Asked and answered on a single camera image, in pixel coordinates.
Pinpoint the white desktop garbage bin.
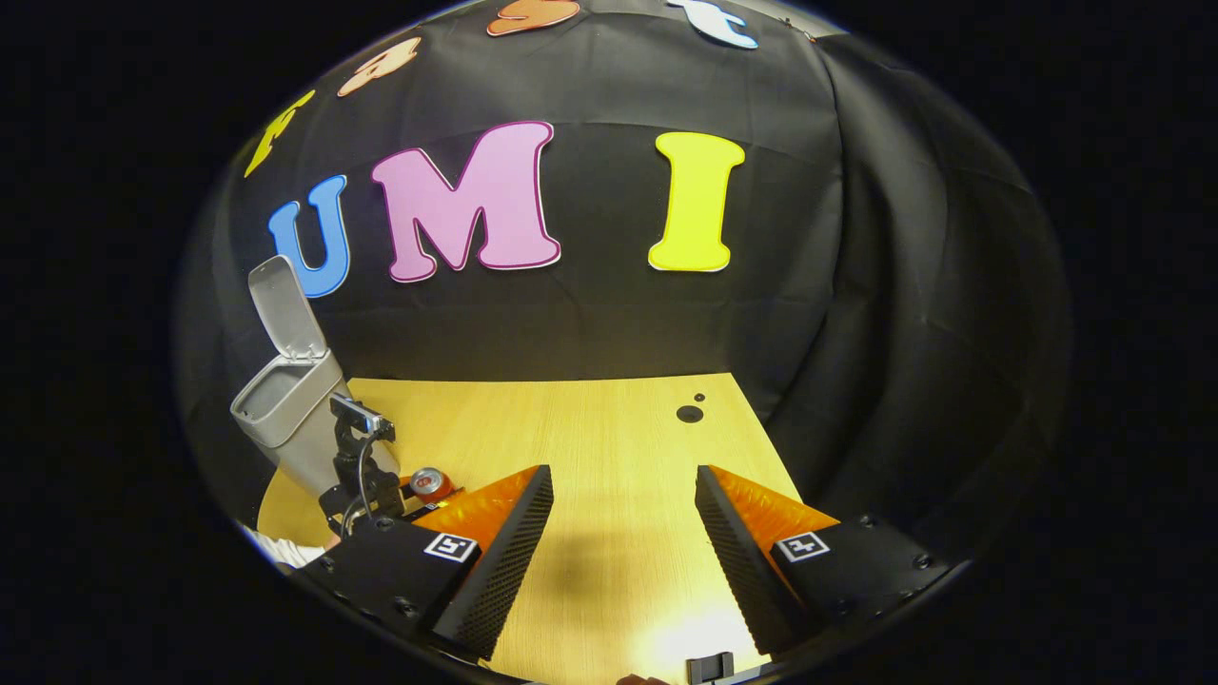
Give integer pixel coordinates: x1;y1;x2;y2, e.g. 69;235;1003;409
230;255;401;500

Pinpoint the wooden desktop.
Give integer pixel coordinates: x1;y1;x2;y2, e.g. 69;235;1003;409
257;373;805;685

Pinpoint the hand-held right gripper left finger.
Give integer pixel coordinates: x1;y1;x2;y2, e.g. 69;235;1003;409
319;464;555;662

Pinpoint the red pop can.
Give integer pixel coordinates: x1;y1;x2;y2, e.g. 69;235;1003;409
409;466;456;505

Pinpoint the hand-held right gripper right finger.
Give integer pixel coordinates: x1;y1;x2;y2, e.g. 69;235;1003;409
695;465;955;657

